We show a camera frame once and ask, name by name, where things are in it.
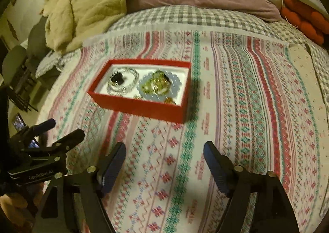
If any red jewelry box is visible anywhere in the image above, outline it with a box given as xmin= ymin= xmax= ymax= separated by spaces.
xmin=87 ymin=59 xmax=192 ymax=123

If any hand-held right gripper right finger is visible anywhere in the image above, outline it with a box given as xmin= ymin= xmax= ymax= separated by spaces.
xmin=203 ymin=141 xmax=301 ymax=233

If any patterned striped blanket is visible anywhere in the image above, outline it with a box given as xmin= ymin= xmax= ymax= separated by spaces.
xmin=38 ymin=27 xmax=327 ymax=233

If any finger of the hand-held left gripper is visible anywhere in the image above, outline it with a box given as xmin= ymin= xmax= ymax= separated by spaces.
xmin=9 ymin=118 xmax=56 ymax=151
xmin=25 ymin=129 xmax=86 ymax=164

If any small black ornament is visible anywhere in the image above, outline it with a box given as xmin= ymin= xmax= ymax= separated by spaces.
xmin=110 ymin=71 xmax=126 ymax=85

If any orange cushion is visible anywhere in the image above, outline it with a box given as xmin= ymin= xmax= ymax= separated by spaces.
xmin=280 ymin=0 xmax=326 ymax=44

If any beige fleece blanket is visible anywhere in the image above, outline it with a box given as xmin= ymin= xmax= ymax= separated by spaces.
xmin=44 ymin=0 xmax=158 ymax=53

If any lit screen device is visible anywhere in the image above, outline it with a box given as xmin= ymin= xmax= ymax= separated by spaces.
xmin=12 ymin=115 xmax=27 ymax=131

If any gold chain necklace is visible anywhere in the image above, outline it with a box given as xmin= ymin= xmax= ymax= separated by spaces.
xmin=142 ymin=70 xmax=172 ymax=96

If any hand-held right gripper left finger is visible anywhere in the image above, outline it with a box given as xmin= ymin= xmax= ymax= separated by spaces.
xmin=33 ymin=142 xmax=127 ymax=233

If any blue bead bracelet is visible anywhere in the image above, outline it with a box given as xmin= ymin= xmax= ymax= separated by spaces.
xmin=139 ymin=72 xmax=183 ymax=101

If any grey chair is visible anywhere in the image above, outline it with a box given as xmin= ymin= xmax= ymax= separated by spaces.
xmin=1 ymin=45 xmax=39 ymax=112

